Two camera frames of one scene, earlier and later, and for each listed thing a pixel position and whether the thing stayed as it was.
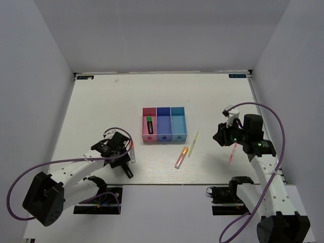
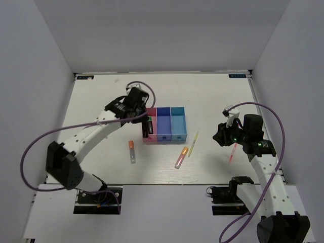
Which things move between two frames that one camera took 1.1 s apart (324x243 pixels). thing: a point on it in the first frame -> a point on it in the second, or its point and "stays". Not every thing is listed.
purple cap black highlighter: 127,170 -> 145,129
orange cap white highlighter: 132,153 stays
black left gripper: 125,158 -> 145,118
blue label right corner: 237,75 stays
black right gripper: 221,135 stays
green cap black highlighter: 149,122 stays
